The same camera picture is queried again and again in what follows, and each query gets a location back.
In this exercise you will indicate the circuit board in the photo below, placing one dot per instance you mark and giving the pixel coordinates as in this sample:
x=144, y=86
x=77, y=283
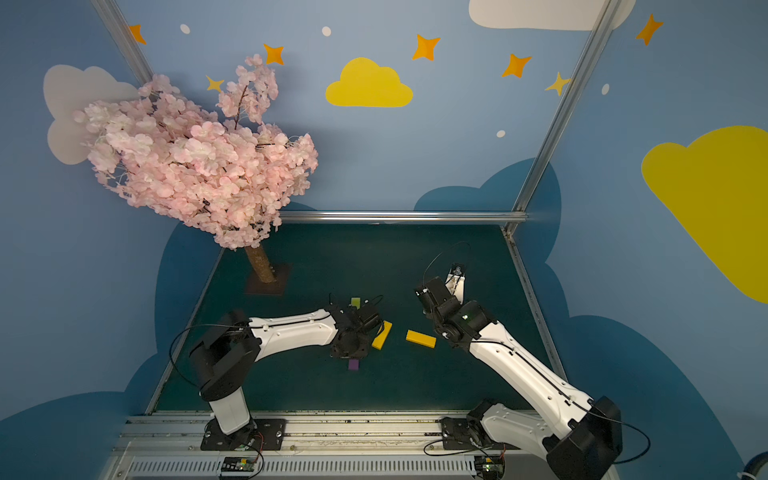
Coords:
x=238, y=466
x=488, y=468

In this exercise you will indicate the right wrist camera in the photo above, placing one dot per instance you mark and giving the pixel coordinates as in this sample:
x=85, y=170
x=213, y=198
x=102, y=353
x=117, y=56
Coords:
x=455, y=281

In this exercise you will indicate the orange yellow long block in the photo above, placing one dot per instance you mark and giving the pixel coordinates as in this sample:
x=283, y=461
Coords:
x=421, y=339

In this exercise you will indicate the left frame post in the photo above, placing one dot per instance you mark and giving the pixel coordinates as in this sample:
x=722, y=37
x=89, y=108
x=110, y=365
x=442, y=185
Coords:
x=117, y=26

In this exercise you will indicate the right circuit board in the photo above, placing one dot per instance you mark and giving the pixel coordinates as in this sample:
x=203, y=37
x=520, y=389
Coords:
x=488, y=468

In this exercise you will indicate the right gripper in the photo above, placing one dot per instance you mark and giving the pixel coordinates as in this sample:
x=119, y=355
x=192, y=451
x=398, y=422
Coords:
x=437, y=292

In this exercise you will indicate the horizontal back frame bar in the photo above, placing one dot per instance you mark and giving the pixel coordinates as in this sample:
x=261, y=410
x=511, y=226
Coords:
x=402, y=217

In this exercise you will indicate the aluminium front rail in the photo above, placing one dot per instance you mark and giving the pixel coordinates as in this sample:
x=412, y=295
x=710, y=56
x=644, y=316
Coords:
x=316, y=445

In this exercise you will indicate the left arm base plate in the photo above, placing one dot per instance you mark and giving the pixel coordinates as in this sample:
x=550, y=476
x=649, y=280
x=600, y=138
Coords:
x=270, y=433

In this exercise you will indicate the pink blossom artificial tree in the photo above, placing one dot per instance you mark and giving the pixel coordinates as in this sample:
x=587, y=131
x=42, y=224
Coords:
x=227, y=173

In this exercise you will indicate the left circuit board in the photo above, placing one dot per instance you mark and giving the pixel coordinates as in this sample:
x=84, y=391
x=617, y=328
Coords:
x=238, y=466

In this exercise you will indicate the right frame post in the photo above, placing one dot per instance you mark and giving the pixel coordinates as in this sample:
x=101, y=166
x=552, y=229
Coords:
x=581, y=75

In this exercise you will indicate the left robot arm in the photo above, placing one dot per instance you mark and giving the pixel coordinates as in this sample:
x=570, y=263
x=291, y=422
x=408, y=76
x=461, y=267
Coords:
x=227, y=351

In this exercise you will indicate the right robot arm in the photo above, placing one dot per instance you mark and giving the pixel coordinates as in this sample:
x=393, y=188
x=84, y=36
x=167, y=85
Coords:
x=578, y=436

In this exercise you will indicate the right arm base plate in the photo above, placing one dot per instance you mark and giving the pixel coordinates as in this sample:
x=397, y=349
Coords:
x=465, y=433

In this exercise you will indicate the frame post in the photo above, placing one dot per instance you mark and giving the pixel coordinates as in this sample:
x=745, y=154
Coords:
x=117, y=26
x=581, y=75

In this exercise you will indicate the dark tree base plate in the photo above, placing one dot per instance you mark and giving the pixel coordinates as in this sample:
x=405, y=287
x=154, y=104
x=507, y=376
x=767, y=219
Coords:
x=255, y=286

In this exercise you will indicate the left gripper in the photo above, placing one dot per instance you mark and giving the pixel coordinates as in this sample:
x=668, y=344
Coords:
x=365, y=315

